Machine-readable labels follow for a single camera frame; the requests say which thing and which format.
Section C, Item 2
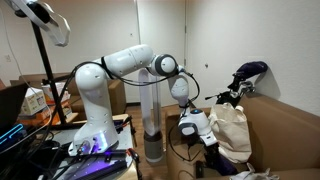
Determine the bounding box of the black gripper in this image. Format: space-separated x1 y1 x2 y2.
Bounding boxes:
203 143 223 167

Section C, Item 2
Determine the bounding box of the purple cloth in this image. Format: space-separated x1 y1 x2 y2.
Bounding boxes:
213 154 239 177

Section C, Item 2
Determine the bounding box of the beige canvas tote bag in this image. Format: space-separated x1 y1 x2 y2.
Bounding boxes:
208 103 253 164

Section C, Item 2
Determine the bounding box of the black golf bag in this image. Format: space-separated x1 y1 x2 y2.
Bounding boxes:
216 89 241 108

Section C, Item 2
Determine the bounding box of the brown leather armchair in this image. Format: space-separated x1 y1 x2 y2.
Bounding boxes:
165 93 320 180

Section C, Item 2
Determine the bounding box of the silver golf iron club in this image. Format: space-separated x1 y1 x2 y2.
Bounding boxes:
240 80 256 96

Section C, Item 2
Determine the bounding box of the black red bar clamp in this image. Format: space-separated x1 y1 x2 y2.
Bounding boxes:
113 116 134 131
126 148 143 180

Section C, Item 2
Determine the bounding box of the white bladeless tower fan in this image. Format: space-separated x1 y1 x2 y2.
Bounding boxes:
138 68 165 163

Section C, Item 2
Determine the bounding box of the robot mounting table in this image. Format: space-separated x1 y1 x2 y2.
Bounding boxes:
33 113 139 180

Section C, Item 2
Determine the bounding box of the purple golf club head cover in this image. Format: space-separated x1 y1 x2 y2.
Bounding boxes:
233 60 269 91

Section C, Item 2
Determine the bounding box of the black box with purple light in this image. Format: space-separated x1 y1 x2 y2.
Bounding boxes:
53 149 134 180

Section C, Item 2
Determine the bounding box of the white and red box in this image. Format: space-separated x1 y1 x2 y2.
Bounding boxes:
41 81 71 104

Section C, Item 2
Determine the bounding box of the orange flat box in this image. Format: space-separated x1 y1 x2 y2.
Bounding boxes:
19 103 73 127

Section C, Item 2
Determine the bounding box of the white cardboard box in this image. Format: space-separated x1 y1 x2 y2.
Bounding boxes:
20 87 48 117

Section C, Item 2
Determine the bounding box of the dark laptop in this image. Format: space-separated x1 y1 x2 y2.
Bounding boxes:
0 82 29 134

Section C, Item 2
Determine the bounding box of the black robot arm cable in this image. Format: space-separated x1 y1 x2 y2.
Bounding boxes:
68 60 202 163

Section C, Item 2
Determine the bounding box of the black camera stand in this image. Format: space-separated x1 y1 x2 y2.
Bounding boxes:
30 20 79 129

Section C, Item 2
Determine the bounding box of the white ring lamp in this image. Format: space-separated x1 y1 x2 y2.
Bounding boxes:
9 0 72 48

